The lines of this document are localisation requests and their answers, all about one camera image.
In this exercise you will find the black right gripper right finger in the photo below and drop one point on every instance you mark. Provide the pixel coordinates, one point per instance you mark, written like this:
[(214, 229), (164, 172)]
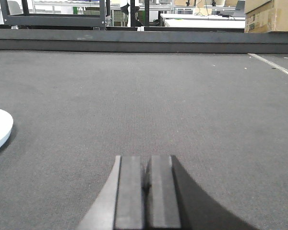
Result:
[(174, 201)]

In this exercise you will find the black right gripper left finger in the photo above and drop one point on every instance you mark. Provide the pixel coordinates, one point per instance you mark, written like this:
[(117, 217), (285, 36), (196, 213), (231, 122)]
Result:
[(120, 203)]

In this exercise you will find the white ruler strip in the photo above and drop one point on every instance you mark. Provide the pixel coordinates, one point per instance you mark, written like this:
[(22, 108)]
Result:
[(270, 63)]

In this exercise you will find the white background table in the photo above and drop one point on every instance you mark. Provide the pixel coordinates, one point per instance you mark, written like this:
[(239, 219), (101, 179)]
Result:
[(197, 21)]

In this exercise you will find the brown cardboard box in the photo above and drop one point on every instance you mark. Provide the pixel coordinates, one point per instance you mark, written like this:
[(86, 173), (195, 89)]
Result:
[(263, 16)]

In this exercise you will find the dark grey table edge rail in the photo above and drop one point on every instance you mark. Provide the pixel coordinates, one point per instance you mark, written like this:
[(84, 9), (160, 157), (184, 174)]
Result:
[(143, 42)]

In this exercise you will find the black metal frame cart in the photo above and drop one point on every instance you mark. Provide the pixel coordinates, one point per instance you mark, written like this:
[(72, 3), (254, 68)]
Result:
[(93, 14)]

